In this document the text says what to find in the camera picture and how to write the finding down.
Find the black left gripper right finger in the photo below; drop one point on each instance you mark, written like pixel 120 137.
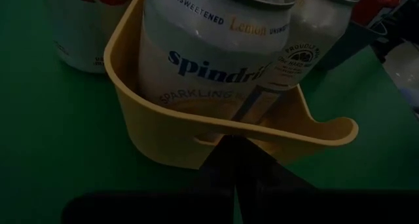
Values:
pixel 262 178

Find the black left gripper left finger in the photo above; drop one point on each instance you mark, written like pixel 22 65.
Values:
pixel 219 175

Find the yellow plastic bin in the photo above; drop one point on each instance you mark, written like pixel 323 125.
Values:
pixel 157 135

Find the white Spindrift sparkling water can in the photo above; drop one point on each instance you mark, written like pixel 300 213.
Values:
pixel 314 27
pixel 203 47

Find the dark blue plastic bin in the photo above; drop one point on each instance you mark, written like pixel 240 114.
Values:
pixel 353 40

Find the silver Diet Coke can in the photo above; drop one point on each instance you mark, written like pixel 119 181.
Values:
pixel 82 30

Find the red Fanta soda can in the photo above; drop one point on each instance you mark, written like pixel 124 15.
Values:
pixel 370 4

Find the green table mat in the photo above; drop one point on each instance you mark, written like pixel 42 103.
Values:
pixel 49 135

